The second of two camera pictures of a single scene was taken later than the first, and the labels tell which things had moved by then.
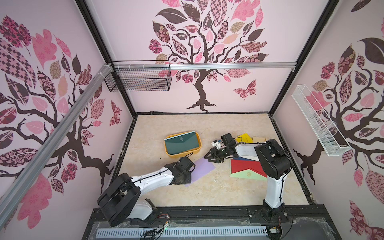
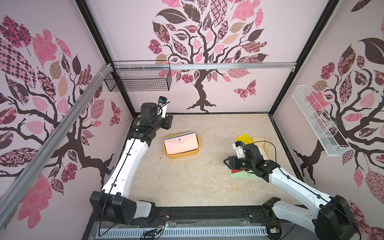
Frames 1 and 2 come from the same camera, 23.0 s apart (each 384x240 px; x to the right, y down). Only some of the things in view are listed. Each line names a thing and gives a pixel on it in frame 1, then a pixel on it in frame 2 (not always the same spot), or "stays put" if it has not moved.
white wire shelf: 332,142 stays put
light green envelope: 248,174 stays put
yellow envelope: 245,138 stays put
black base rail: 313,226 stays put
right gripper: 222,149 → 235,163
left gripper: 187,180 → 167,121
